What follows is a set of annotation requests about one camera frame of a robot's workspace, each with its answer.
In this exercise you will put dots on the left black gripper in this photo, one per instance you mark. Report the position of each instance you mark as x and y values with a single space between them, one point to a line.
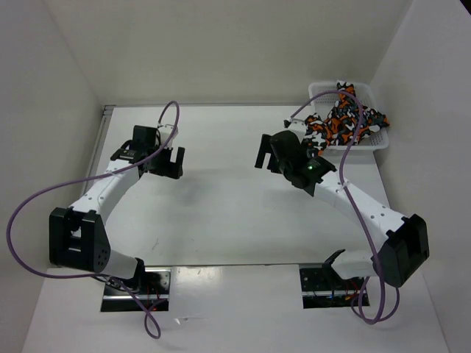
171 170

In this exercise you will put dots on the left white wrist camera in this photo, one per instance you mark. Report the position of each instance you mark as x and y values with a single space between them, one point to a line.
166 131

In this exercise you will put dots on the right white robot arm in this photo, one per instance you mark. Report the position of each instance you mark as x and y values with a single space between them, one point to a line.
399 244

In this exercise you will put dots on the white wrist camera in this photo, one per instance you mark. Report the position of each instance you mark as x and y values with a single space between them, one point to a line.
166 131
297 126

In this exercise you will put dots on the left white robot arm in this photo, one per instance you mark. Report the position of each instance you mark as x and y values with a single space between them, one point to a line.
77 235

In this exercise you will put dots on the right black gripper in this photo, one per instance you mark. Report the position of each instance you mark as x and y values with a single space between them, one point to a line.
266 146

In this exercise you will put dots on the white plastic basket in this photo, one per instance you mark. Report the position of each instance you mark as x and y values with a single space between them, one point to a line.
371 121

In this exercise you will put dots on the orange camouflage shorts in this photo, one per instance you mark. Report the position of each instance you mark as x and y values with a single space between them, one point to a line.
338 123

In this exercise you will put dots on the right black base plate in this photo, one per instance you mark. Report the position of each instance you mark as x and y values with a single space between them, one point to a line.
322 288

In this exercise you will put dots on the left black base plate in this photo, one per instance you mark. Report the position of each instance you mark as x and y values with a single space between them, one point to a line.
153 294

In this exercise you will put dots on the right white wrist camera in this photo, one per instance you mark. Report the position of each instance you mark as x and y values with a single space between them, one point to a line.
297 126

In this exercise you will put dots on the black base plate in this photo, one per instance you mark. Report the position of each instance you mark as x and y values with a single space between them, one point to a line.
322 288
153 294

